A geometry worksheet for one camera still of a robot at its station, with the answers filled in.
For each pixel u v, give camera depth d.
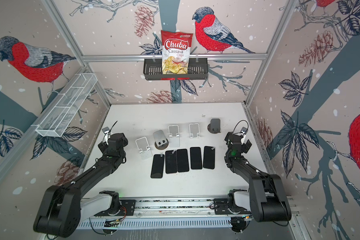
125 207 0.73
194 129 0.96
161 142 0.93
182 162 0.90
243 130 0.75
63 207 0.40
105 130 0.73
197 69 0.95
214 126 1.01
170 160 0.90
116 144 0.66
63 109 0.76
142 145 0.88
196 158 0.91
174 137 0.98
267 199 0.42
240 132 0.76
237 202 0.62
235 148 0.68
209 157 0.90
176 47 0.83
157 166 0.88
